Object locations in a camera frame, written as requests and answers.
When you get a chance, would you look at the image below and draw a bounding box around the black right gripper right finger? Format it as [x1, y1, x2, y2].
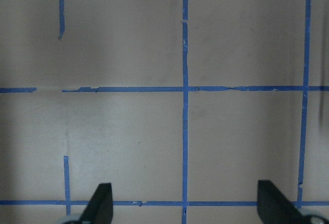
[257, 180, 304, 224]

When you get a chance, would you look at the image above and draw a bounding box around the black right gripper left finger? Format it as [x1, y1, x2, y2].
[78, 183, 114, 224]

